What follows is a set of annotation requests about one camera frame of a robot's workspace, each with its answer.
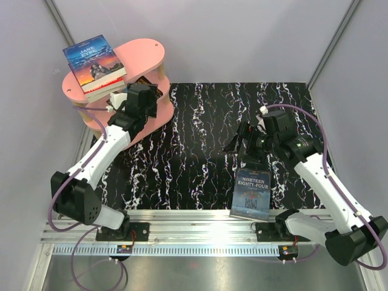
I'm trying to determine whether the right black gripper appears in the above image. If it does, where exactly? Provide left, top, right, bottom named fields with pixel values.
left=223, top=121, right=278, bottom=165

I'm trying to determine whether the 169-Storey Treehouse black book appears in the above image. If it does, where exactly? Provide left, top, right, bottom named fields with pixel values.
left=135, top=76, right=163, bottom=98

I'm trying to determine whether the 13-Storey Treehouse red book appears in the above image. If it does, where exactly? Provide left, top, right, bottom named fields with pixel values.
left=84, top=78, right=125, bottom=98

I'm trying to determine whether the Jane Eyre blue book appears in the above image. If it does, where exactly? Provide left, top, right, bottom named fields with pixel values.
left=62, top=35, right=127, bottom=92

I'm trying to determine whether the purple paperback book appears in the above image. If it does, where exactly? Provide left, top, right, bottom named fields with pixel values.
left=87, top=87, right=126, bottom=103

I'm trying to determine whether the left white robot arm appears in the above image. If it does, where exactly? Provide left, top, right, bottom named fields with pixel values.
left=48, top=82, right=158, bottom=241

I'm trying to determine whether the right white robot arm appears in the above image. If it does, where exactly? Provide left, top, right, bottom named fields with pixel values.
left=223, top=107, right=387, bottom=266

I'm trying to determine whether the Nineteen Eighty-Four blue book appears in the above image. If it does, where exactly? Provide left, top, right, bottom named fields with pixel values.
left=230, top=168, right=271, bottom=222

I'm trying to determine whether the black marble table mat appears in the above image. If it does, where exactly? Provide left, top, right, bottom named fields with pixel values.
left=96, top=82, right=323, bottom=210

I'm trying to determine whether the pink three-tier shelf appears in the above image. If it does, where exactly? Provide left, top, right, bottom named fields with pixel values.
left=62, top=38, right=174, bottom=146

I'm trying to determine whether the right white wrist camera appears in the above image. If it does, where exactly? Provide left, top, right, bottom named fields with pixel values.
left=256, top=106, right=269, bottom=125

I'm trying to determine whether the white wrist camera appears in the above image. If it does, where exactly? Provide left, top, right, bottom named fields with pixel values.
left=256, top=106, right=269, bottom=125
left=106, top=93, right=127, bottom=112

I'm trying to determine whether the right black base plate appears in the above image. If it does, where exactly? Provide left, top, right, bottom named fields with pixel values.
left=250, top=222, right=295, bottom=243

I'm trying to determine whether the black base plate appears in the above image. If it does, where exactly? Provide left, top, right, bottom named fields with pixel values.
left=96, top=221, right=150, bottom=242
left=250, top=222, right=295, bottom=243

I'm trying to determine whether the aluminium rail frame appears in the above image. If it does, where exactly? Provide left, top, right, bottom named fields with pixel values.
left=28, top=121, right=378, bottom=291

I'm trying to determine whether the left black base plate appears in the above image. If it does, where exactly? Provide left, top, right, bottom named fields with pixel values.
left=96, top=221, right=150, bottom=242

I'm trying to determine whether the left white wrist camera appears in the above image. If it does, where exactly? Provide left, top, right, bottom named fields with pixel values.
left=106, top=93, right=127, bottom=112

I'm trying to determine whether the slotted white cable duct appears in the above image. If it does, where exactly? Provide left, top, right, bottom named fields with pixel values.
left=53, top=244, right=279, bottom=257

